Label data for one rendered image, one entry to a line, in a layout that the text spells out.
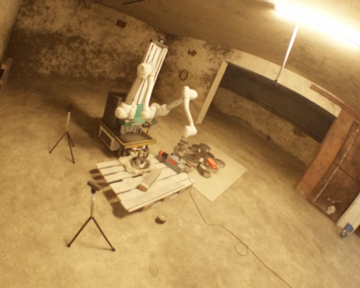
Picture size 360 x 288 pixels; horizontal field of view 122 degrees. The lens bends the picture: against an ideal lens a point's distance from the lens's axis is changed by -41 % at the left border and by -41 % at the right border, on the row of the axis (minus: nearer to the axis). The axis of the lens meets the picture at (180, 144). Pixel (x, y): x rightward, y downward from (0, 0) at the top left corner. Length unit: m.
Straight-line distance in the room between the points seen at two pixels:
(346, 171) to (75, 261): 5.75
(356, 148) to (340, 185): 1.11
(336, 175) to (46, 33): 9.35
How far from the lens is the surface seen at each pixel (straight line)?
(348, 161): 5.43
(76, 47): 6.34
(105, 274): 1.56
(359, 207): 5.91
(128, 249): 1.68
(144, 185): 1.95
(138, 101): 2.64
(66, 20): 6.24
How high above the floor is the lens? 1.48
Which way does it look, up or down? 23 degrees down
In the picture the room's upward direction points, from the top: 24 degrees clockwise
